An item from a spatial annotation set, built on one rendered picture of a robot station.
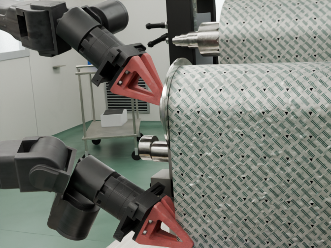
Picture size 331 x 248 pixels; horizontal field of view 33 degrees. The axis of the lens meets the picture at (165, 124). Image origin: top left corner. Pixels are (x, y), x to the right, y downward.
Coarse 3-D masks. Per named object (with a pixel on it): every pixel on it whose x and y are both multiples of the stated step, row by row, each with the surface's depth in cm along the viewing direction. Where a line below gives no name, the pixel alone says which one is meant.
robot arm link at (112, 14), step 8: (40, 0) 92; (48, 0) 92; (112, 0) 94; (32, 8) 90; (40, 8) 89; (48, 8) 88; (56, 8) 88; (64, 8) 90; (96, 8) 90; (104, 8) 91; (112, 8) 92; (120, 8) 93; (56, 16) 89; (104, 16) 90; (112, 16) 91; (120, 16) 93; (128, 16) 95; (56, 24) 89; (104, 24) 91; (112, 24) 91; (120, 24) 93; (112, 32) 93; (56, 40) 90; (56, 48) 90; (64, 48) 92; (48, 56) 92
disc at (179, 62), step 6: (180, 60) 80; (186, 60) 83; (174, 66) 79; (168, 72) 77; (174, 72) 79; (168, 78) 77; (168, 84) 77; (168, 90) 77; (162, 96) 76; (168, 96) 77; (162, 102) 76; (162, 108) 76; (162, 114) 76; (162, 120) 76; (168, 126) 77; (168, 132) 77; (168, 138) 77; (168, 144) 78
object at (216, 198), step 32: (192, 160) 77; (224, 160) 75; (256, 160) 73; (288, 160) 71; (320, 160) 70; (192, 192) 78; (224, 192) 76; (256, 192) 74; (288, 192) 72; (320, 192) 71; (192, 224) 79; (224, 224) 77; (256, 224) 75; (288, 224) 73; (320, 224) 71
